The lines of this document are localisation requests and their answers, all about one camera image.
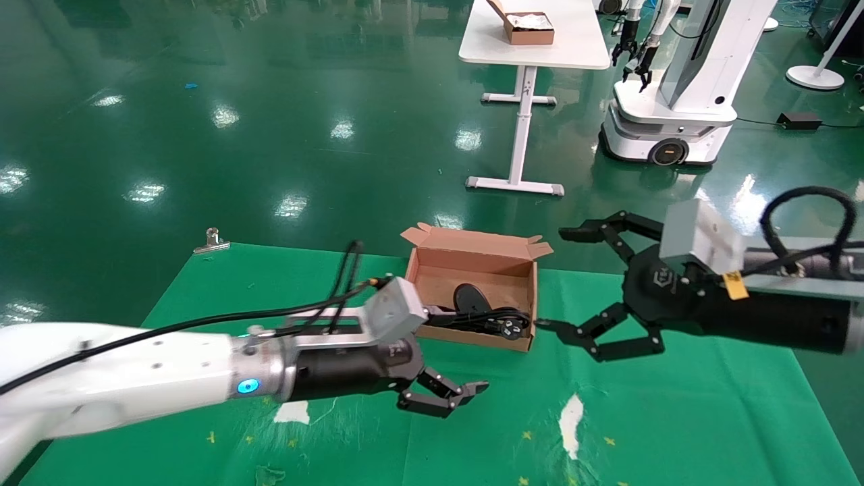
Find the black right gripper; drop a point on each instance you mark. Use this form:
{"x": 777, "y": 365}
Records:
{"x": 668, "y": 297}

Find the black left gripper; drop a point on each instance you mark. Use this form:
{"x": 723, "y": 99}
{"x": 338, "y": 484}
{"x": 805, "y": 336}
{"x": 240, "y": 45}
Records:
{"x": 344, "y": 371}

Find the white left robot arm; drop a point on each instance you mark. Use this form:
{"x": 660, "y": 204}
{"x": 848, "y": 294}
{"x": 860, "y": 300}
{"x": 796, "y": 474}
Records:
{"x": 121, "y": 378}

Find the open brown cardboard box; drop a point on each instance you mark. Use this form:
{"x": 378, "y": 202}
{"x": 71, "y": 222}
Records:
{"x": 472, "y": 260}

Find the small filled cardboard box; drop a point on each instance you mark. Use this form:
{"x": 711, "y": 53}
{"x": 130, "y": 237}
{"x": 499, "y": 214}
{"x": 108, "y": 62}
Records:
{"x": 530, "y": 30}

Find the black oval device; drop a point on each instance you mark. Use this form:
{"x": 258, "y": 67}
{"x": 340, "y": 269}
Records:
{"x": 472, "y": 295}

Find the white wheeled robot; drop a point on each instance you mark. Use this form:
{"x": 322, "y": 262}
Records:
{"x": 675, "y": 115}

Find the black power adapter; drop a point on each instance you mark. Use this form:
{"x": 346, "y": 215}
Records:
{"x": 799, "y": 121}

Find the white height-adjustable table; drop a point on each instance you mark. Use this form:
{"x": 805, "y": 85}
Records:
{"x": 540, "y": 47}

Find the green table cloth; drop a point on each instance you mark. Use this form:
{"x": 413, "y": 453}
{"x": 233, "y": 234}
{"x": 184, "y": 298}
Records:
{"x": 202, "y": 283}

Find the silver binder clip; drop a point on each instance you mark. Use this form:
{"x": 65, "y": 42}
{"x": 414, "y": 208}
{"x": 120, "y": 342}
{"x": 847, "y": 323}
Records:
{"x": 212, "y": 241}

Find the white round stand base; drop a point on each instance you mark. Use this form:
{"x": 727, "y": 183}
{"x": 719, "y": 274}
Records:
{"x": 815, "y": 77}

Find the black cabinet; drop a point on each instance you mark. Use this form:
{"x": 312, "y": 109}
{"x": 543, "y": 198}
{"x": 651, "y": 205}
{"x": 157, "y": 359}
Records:
{"x": 827, "y": 20}

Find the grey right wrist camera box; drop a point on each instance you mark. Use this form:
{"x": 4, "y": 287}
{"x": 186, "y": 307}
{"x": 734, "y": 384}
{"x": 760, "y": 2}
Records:
{"x": 695, "y": 233}

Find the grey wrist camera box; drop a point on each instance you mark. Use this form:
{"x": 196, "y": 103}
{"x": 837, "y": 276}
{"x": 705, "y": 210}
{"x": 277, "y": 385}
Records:
{"x": 398, "y": 307}
{"x": 695, "y": 233}

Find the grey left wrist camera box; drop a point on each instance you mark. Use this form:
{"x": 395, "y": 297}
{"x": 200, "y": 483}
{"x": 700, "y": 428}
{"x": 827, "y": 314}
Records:
{"x": 398, "y": 307}

